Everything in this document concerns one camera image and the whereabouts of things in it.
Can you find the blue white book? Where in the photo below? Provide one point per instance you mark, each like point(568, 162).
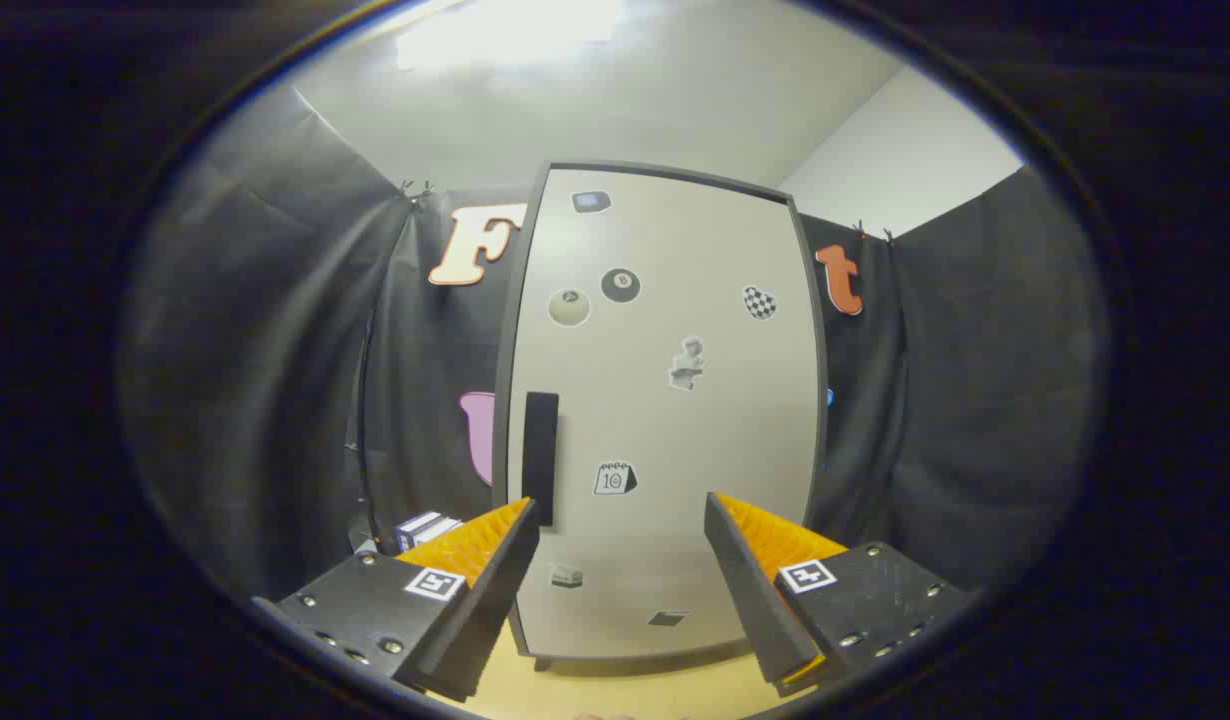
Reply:
point(415, 528)
point(443, 527)

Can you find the black backdrop cloth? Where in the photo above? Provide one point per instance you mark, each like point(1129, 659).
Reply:
point(255, 350)

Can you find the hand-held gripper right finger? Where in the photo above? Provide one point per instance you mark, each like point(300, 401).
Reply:
point(750, 600)

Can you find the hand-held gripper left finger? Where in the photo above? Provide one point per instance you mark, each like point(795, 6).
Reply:
point(495, 590)

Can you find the grey cabinet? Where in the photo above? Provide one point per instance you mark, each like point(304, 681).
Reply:
point(504, 340)

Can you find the white cabinet door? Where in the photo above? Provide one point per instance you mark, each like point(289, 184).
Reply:
point(675, 450)

